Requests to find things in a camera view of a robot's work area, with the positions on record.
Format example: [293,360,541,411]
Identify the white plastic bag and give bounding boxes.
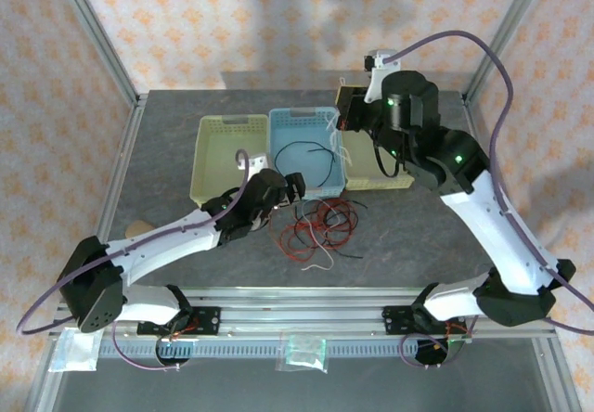
[48,327,104,374]

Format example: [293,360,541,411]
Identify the black gripper motor cable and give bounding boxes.
[374,142,403,179]

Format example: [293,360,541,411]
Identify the aluminium frame post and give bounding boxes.
[48,0,143,107]
[461,0,557,107]

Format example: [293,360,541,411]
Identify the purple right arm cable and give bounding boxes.
[384,30,594,370]

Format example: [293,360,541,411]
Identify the pale yellow plastic basket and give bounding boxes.
[341,126,416,192]
[189,113,270,209]

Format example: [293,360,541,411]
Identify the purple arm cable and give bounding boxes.
[384,30,594,370]
[16,148,254,372]

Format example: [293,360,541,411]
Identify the clear bag green contents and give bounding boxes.
[277,332,329,374]

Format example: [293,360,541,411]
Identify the red power wires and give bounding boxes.
[435,319,469,353]
[171,317,201,340]

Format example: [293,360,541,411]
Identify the tan wooden block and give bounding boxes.
[123,219,155,240]

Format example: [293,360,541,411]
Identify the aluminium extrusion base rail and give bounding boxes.
[49,285,557,340]

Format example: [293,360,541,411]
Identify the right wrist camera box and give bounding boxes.
[361,49,401,105]

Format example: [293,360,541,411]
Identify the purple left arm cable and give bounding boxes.
[16,148,254,372]

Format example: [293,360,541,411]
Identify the grey slotted cable duct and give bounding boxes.
[99,339,467,358]

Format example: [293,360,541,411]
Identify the aluminium table side rail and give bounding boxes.
[461,91,584,412]
[25,94,149,412]

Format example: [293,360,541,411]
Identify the light blue plastic basket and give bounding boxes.
[266,106,348,202]

